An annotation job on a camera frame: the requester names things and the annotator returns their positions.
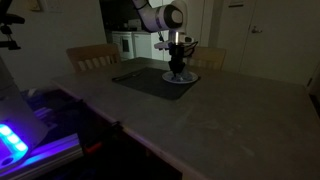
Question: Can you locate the black table knife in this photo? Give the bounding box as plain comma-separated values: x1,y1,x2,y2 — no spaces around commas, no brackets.
112,69,144,82

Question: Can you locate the white door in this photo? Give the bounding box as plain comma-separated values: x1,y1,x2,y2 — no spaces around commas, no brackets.
239,0,320,86

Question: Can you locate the white countertop appliance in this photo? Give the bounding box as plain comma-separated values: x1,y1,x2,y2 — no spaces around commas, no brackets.
128,18,143,30

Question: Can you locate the thick black cable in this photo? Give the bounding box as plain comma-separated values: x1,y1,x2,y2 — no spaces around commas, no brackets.
0,0,14,18

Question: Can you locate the white oven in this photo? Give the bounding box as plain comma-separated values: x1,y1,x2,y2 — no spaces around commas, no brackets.
111,31,135,61

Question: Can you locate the red clamp handle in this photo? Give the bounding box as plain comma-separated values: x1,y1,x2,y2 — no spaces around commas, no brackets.
83,141,104,155

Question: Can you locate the white kitchen cabinet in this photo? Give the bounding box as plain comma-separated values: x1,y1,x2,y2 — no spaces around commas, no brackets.
133,32,153,60

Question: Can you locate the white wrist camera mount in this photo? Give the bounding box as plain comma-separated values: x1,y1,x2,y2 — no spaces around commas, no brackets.
153,34,195,52

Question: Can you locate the white wall plate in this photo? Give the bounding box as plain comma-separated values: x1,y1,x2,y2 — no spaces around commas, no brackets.
43,0,64,14

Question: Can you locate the wooden slat-back chair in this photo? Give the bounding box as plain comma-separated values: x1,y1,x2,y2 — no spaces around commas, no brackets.
183,45,227,71
65,43,122,73

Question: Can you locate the white round plate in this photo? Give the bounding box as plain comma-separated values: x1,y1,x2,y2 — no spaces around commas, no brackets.
161,70,200,85

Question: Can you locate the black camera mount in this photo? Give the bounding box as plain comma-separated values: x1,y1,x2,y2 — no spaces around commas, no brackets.
0,12,26,52

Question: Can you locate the aluminium mounting rail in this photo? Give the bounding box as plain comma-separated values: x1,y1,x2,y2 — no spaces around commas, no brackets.
0,133,84,180

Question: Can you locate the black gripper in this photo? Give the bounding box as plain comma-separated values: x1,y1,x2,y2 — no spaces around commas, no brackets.
168,43,186,76

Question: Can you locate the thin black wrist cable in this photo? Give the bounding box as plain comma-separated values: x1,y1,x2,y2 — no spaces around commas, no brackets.
183,40,200,58

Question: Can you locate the dark rectangular placemat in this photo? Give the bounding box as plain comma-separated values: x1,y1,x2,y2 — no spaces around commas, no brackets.
111,67,202,102

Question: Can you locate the metal door handle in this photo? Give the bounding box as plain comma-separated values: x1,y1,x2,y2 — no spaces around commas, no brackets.
251,25,263,35

